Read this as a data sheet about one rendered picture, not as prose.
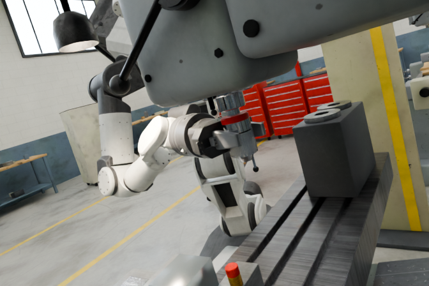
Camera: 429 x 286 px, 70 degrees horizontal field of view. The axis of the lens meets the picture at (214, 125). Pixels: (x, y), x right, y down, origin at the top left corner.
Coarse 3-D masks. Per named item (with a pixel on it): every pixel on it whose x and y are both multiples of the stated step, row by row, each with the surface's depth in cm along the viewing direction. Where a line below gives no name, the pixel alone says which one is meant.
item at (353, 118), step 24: (312, 120) 74; (336, 120) 70; (360, 120) 81; (312, 144) 74; (336, 144) 70; (360, 144) 78; (312, 168) 76; (336, 168) 72; (360, 168) 75; (312, 192) 78; (336, 192) 74
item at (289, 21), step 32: (256, 0) 30; (288, 0) 29; (320, 0) 27; (352, 0) 26; (384, 0) 24; (416, 0) 24; (256, 32) 31; (288, 32) 29; (320, 32) 28; (352, 32) 37
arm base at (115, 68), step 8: (112, 64) 84; (120, 64) 85; (104, 72) 82; (112, 72) 83; (120, 72) 85; (136, 72) 88; (104, 80) 82; (136, 80) 87; (88, 88) 92; (104, 88) 83; (136, 88) 87; (120, 96) 85
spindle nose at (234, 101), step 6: (228, 96) 47; (234, 96) 47; (240, 96) 48; (216, 102) 49; (222, 102) 48; (228, 102) 47; (234, 102) 47; (240, 102) 48; (222, 108) 48; (228, 108) 47; (234, 108) 47
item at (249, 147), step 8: (248, 120) 49; (224, 128) 49; (232, 128) 48; (240, 128) 48; (248, 128) 49; (240, 136) 48; (248, 136) 48; (248, 144) 48; (256, 144) 50; (232, 152) 49; (240, 152) 48; (248, 152) 49
